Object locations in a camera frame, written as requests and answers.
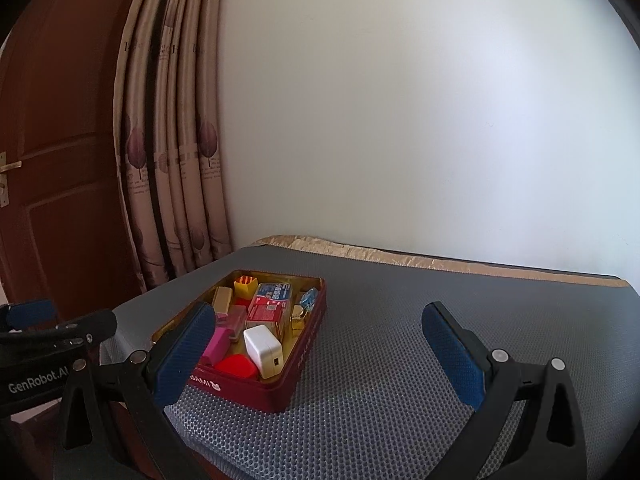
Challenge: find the clear plastic box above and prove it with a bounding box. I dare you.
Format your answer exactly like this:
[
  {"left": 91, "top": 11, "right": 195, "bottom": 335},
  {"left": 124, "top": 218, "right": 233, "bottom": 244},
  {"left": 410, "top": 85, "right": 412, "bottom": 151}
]
[{"left": 215, "top": 305, "right": 250, "bottom": 344}]

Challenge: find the yellow orange striped cube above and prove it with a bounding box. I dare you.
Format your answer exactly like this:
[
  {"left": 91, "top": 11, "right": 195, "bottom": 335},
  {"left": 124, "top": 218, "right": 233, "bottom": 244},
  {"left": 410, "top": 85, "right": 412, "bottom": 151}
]
[{"left": 233, "top": 272, "right": 259, "bottom": 301}]

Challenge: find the clear case with blue card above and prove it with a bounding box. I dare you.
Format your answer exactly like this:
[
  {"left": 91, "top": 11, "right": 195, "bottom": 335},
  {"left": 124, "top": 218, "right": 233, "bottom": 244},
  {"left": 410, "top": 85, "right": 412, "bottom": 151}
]
[{"left": 254, "top": 282, "right": 294, "bottom": 302}]

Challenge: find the white charger cube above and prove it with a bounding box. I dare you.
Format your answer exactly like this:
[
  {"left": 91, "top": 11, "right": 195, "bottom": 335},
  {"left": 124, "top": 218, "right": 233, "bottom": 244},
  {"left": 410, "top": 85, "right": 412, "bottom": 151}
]
[{"left": 243, "top": 324, "right": 285, "bottom": 380}]

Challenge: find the gold lighter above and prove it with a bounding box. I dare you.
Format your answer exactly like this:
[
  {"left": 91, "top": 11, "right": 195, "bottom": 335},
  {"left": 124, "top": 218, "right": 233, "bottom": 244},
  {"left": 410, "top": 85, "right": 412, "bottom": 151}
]
[{"left": 212, "top": 286, "right": 234, "bottom": 317}]

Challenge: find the gold satin cloth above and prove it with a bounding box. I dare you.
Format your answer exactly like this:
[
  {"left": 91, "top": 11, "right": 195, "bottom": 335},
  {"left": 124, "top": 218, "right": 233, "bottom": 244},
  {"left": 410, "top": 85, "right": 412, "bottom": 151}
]
[{"left": 252, "top": 234, "right": 629, "bottom": 286}]

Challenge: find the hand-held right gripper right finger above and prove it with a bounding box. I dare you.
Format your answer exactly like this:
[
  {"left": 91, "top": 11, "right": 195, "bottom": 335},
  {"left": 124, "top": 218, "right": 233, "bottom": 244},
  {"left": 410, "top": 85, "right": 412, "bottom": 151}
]
[{"left": 421, "top": 302, "right": 587, "bottom": 480}]

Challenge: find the red card box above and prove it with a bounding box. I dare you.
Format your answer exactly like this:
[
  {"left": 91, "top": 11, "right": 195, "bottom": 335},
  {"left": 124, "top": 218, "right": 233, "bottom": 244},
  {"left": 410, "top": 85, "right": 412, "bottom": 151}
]
[{"left": 246, "top": 297, "right": 287, "bottom": 339}]

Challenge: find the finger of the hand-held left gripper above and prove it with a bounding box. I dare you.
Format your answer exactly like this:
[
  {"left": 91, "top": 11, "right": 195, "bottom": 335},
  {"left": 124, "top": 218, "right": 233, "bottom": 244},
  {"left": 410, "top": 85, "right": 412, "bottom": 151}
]
[
  {"left": 0, "top": 309, "right": 119, "bottom": 350},
  {"left": 0, "top": 299, "right": 57, "bottom": 334}
]

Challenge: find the red tin box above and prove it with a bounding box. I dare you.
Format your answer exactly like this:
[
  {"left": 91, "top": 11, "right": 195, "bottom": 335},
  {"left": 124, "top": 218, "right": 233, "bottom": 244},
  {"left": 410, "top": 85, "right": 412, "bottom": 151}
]
[{"left": 150, "top": 269, "right": 329, "bottom": 415}]

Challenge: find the red oval float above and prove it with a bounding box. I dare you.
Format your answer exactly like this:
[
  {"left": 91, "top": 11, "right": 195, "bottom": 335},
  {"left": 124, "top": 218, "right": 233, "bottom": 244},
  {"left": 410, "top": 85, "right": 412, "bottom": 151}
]
[{"left": 215, "top": 353, "right": 260, "bottom": 380}]

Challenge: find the beige leaf print curtain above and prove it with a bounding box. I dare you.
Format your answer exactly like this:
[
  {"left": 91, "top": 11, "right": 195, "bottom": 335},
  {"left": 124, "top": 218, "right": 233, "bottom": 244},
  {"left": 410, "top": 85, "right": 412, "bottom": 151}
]
[{"left": 114, "top": 0, "right": 234, "bottom": 292}]

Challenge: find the brown wooden door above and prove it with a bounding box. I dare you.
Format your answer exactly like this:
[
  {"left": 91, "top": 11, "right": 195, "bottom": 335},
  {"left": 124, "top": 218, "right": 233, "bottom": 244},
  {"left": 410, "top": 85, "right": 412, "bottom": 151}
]
[{"left": 0, "top": 0, "right": 147, "bottom": 322}]

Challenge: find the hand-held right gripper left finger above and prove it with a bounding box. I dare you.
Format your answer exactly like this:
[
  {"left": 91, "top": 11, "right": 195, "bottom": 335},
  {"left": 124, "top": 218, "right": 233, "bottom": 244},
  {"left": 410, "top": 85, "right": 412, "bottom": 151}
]
[{"left": 52, "top": 301, "right": 217, "bottom": 480}]

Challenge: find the pink box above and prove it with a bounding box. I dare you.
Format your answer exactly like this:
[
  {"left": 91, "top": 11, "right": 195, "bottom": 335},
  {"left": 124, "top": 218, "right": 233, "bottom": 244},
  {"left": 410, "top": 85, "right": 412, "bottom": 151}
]
[{"left": 201, "top": 327, "right": 232, "bottom": 366}]

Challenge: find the brass door handle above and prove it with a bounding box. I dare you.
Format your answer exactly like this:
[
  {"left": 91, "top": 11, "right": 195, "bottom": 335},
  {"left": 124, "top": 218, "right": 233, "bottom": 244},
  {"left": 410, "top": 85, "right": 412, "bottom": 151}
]
[{"left": 0, "top": 151, "right": 24, "bottom": 207}]

